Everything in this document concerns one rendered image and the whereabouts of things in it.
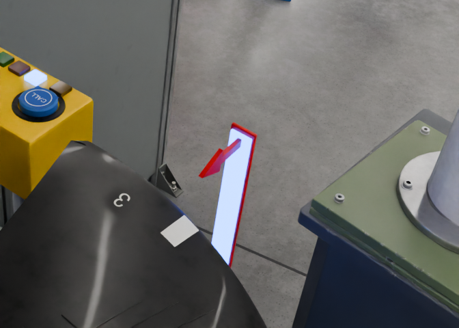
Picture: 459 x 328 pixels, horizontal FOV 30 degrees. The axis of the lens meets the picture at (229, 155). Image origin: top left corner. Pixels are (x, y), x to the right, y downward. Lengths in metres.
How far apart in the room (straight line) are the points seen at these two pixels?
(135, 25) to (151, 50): 0.13
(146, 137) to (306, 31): 1.07
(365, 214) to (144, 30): 1.05
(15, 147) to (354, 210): 0.40
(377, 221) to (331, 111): 1.74
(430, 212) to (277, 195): 1.39
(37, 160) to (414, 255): 0.43
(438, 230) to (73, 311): 0.55
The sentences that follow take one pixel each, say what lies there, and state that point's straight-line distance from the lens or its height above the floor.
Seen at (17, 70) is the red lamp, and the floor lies 1.08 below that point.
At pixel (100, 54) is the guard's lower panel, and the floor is 0.57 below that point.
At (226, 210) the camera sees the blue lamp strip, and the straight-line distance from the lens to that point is 0.79.
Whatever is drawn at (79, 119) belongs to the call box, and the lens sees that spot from 0.93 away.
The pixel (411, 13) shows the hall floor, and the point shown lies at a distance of 3.36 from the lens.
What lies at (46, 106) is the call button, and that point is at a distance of 0.91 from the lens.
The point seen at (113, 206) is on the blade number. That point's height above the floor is 1.18.
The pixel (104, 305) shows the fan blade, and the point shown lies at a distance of 0.61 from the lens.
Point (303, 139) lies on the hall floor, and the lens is 2.61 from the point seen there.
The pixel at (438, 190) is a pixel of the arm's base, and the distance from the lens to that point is 1.05.
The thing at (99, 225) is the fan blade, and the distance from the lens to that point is 0.65.
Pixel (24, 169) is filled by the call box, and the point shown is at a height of 1.03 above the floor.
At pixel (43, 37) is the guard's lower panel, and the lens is 1.68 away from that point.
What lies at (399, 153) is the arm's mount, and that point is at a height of 0.95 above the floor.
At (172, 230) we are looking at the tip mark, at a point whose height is 1.16.
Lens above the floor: 1.66
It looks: 41 degrees down
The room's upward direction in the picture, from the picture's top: 10 degrees clockwise
